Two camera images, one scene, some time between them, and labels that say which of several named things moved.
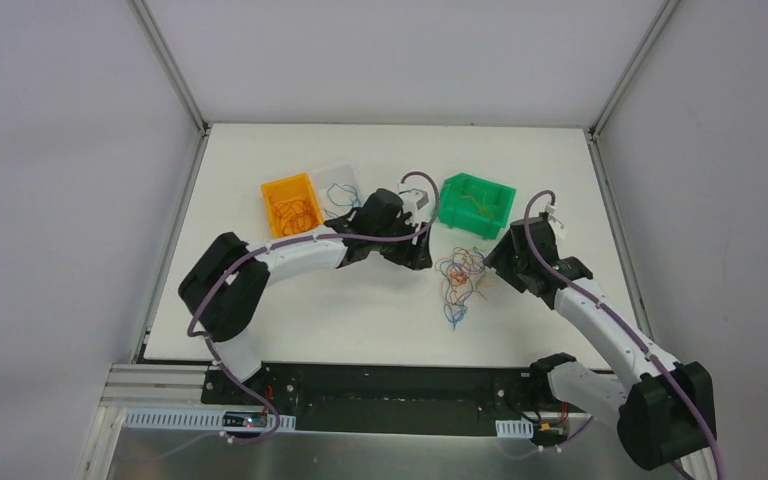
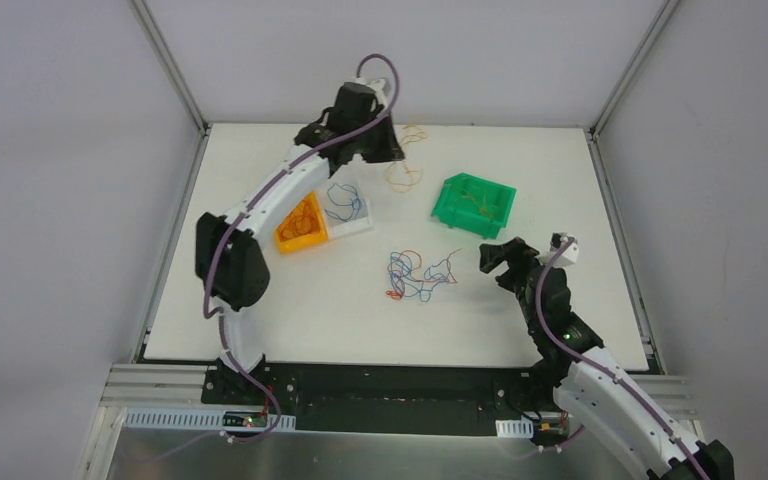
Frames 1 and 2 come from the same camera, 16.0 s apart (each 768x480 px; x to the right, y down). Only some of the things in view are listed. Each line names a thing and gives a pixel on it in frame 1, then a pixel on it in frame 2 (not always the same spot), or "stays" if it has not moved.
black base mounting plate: (389, 398) stays
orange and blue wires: (461, 271) → (401, 268)
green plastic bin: (475, 206) stays
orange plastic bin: (291, 205) stays
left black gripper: (412, 250) → (376, 147)
